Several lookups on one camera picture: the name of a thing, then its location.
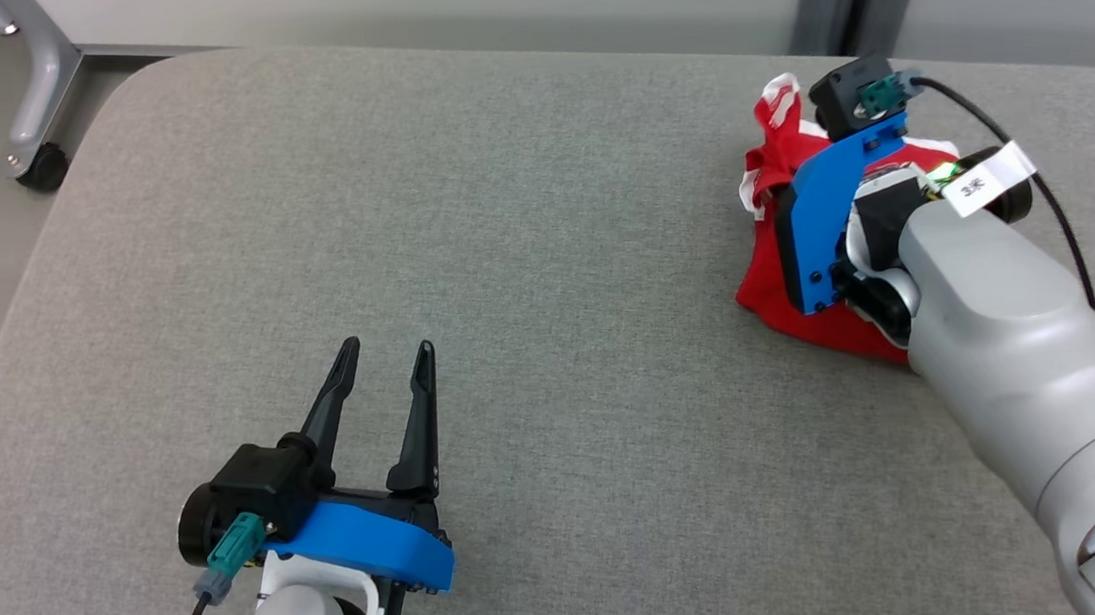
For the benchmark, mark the grey cylindrical post cap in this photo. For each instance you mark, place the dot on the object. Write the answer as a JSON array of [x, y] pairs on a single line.
[[895, 3], [820, 5]]

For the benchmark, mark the grey fabric sofa seat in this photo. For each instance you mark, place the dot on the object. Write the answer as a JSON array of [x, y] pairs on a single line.
[[502, 252]]

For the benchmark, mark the white paper label tag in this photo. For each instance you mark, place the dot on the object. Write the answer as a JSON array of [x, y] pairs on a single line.
[[987, 177]]

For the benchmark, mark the black caster wheel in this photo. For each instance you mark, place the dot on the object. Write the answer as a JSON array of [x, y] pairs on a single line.
[[45, 168]]

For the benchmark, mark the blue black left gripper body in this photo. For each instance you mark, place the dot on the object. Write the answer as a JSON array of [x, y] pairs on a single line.
[[370, 546]]

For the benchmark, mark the grey metal cart leg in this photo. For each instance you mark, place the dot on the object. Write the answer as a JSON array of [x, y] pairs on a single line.
[[49, 84]]

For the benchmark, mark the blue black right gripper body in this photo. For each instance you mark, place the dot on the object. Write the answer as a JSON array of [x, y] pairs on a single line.
[[816, 221]]

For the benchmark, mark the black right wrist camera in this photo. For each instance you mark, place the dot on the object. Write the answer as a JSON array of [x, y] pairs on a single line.
[[844, 98]]

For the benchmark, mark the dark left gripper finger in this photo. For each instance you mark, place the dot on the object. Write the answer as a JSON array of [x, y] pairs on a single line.
[[335, 398], [421, 430]]

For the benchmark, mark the red Bulls basketball jersey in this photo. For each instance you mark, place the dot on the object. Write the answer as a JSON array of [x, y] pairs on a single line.
[[761, 277]]

